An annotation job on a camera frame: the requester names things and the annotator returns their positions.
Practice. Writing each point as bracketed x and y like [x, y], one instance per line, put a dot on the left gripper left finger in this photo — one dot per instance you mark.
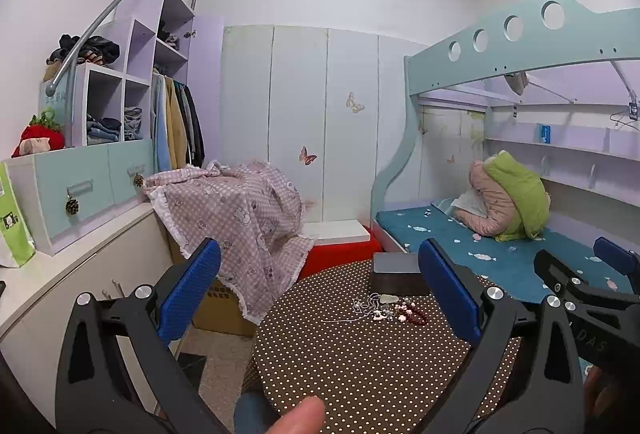
[94, 392]

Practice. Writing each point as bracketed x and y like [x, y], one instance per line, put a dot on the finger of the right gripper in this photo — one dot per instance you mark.
[545, 263]
[624, 261]

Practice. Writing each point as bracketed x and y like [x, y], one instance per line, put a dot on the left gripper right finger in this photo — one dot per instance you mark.
[543, 391]

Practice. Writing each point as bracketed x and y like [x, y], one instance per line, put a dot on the grey metal jewelry box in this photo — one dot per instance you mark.
[397, 274]

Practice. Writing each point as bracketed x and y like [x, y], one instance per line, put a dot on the person's left hand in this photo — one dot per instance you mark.
[306, 418]

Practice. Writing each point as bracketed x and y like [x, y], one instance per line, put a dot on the teal candy pattern mattress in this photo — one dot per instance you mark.
[510, 265]

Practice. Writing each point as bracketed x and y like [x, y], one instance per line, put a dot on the green quilt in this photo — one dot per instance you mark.
[526, 191]

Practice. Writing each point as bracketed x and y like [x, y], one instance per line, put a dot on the pink quilt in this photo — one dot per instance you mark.
[485, 208]

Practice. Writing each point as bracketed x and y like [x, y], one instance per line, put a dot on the cardboard box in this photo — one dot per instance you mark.
[220, 312]

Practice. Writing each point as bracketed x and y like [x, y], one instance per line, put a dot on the blue box on shelf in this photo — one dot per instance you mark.
[544, 134]

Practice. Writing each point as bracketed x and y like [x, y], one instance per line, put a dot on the pale jade pendant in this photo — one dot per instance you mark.
[389, 299]

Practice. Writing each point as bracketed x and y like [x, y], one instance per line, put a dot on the pine cone drawer ornament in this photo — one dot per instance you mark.
[72, 206]

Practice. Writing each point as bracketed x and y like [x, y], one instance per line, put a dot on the brown polka dot tablecloth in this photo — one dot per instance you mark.
[373, 376]

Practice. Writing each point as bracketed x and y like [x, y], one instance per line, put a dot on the green paper bag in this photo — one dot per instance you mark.
[17, 244]

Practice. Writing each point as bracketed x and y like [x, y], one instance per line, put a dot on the teal drawer unit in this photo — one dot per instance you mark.
[105, 179]

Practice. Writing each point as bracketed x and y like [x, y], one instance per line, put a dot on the pink checkered cloth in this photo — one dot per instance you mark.
[254, 213]

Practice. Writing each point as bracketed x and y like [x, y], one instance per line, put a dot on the white board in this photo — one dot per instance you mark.
[335, 232]

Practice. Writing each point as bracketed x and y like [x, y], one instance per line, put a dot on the red stool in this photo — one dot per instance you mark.
[322, 257]

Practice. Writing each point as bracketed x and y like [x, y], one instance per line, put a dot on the hanging clothes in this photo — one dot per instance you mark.
[176, 131]

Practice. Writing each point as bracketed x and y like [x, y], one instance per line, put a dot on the folded jeans stack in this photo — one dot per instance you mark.
[101, 131]

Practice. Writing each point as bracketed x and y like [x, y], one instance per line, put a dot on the red strawberry plush toy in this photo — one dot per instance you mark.
[42, 134]

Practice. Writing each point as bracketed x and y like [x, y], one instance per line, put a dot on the purple shelf cabinet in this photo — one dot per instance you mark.
[153, 35]

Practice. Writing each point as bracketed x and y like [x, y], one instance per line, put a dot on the white wardrobe doors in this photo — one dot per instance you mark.
[326, 107]

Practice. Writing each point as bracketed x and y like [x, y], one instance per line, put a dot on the pile of dark clothes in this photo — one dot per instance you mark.
[96, 49]

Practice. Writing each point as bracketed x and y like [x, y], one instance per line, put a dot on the teal bunk bed frame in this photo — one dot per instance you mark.
[530, 36]

